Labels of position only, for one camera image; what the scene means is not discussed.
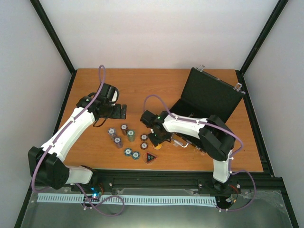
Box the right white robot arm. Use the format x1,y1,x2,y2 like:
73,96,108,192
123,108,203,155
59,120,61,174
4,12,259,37
140,110,235,183

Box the left black frame post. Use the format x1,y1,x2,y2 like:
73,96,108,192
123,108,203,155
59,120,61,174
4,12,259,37
30,0,76,75

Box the light blue cable duct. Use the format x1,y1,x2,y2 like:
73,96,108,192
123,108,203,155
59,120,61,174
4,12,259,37
37,193,217,207

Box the purple chip stack upper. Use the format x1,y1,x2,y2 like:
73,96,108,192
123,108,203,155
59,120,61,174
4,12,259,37
108,128,116,140

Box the triangular all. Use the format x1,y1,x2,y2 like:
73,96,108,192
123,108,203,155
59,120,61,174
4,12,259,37
144,152,157,164

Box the black poker set case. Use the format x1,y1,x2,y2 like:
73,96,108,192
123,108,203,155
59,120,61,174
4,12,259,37
166,64,246,154

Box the blue short stack left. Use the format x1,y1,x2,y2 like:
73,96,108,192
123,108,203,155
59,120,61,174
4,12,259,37
124,148,133,156

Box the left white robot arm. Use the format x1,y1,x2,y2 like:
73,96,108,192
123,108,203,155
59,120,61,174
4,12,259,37
28,95,127,191

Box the purple chip stack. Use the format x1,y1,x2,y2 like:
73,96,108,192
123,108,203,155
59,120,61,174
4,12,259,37
108,128,116,140
114,137,123,149

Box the black frame post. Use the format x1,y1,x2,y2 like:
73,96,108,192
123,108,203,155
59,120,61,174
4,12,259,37
239,0,289,74
30,0,76,75

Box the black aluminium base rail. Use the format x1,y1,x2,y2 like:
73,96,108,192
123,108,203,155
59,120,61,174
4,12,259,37
30,169,285,198

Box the blue short stack right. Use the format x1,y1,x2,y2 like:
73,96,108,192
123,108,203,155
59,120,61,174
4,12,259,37
132,151,140,160

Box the brown short stack lower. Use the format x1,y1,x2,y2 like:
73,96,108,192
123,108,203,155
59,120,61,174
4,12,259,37
140,142,148,150

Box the brown tall chip stack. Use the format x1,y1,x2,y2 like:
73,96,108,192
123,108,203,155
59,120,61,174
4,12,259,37
121,124,128,135

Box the right black frame post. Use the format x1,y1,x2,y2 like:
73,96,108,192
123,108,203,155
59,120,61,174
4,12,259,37
239,0,289,74

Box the green tall chip stack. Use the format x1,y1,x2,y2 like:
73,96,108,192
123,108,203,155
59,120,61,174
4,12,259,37
127,129,135,142

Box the brown short stack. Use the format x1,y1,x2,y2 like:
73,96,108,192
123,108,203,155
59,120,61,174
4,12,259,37
140,142,148,150
140,134,148,142

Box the purple chip stack lower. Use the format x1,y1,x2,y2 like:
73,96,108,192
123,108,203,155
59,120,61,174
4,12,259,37
114,137,123,149

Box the brown short stack upper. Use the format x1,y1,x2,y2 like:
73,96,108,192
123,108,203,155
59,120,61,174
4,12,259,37
140,134,148,142

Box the blue short stack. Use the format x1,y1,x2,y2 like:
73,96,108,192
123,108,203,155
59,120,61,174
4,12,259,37
132,151,140,160
124,148,133,156

